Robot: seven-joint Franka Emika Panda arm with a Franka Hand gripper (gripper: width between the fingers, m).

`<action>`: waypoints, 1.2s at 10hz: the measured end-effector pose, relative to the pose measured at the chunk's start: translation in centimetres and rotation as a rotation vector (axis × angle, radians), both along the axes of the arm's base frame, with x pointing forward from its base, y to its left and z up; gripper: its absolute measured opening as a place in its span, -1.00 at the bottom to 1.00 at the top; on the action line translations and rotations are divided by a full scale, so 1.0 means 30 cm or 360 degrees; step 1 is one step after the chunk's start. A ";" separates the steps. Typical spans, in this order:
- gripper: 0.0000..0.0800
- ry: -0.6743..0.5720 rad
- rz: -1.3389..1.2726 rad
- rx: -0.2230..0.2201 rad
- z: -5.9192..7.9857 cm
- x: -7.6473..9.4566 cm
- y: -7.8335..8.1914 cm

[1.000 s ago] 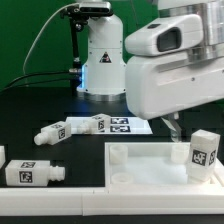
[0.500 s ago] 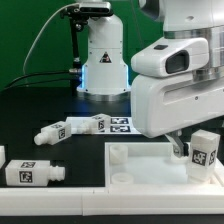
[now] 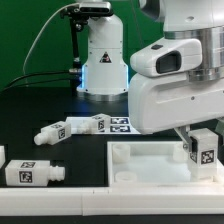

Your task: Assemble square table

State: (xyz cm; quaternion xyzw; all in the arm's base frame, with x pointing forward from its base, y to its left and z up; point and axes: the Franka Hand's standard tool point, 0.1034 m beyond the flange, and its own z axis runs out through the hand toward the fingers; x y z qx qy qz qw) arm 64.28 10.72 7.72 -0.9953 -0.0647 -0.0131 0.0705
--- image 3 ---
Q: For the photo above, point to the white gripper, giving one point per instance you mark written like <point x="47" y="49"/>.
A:
<point x="162" y="97"/>

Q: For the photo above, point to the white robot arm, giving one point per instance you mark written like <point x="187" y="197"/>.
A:
<point x="193" y="19"/>

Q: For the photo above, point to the white sheet with markers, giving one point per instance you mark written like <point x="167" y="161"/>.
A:
<point x="118" y="125"/>

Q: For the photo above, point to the black camera on stand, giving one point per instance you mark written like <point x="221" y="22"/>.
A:
<point x="89" y="9"/>

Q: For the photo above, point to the white left fence wall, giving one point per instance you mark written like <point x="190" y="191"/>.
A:
<point x="2" y="156"/>

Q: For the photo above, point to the white fence wall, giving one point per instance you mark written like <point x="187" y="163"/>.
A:
<point x="111" y="201"/>
<point x="2" y="156"/>

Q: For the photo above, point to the white front fence wall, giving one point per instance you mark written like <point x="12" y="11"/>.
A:
<point x="111" y="201"/>

